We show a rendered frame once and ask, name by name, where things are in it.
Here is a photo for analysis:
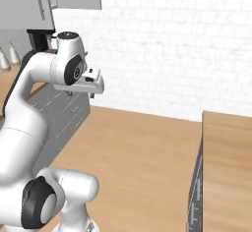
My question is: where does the long grey cabinet door handle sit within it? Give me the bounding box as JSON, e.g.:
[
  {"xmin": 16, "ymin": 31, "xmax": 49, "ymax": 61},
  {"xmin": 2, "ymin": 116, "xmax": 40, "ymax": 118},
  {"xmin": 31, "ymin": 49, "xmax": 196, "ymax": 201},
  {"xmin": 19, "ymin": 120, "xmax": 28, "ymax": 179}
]
[{"xmin": 33, "ymin": 0, "xmax": 46, "ymax": 22}]

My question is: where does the black coffee machine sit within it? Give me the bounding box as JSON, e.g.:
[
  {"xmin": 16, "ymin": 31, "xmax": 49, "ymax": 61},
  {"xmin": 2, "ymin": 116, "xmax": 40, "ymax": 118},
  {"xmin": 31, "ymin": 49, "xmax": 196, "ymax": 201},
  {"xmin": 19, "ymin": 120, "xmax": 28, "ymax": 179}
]
[{"xmin": 26, "ymin": 29, "xmax": 59, "ymax": 54}]

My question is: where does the wide grey wall cabinet door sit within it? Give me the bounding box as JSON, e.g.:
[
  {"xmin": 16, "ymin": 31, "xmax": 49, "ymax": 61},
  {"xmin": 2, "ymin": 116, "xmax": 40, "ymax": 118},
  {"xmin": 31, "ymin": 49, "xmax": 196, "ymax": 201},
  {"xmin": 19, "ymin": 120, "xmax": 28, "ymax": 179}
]
[{"xmin": 0, "ymin": 0, "xmax": 56, "ymax": 31}]

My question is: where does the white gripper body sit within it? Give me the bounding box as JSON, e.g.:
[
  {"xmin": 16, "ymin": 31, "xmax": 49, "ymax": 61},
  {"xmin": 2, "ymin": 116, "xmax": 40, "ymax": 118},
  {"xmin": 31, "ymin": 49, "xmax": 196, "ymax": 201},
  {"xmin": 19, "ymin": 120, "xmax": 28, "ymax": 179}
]
[{"xmin": 52, "ymin": 74, "xmax": 105, "ymax": 96}]

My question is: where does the grey cone-shaped bottle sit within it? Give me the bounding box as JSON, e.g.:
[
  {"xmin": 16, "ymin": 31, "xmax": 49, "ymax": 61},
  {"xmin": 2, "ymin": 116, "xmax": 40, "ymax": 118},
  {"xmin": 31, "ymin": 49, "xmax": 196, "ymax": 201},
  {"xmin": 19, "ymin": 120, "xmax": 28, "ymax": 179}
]
[
  {"xmin": 8, "ymin": 40, "xmax": 22, "ymax": 66},
  {"xmin": 0, "ymin": 46, "xmax": 12, "ymax": 72}
]

